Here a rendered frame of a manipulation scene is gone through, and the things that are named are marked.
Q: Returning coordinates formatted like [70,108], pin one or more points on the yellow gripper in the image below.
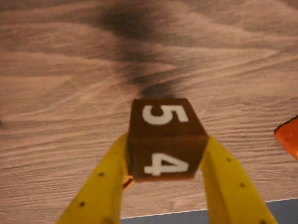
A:
[231,197]

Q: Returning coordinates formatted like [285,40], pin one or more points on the orange multimeter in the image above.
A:
[287,134]

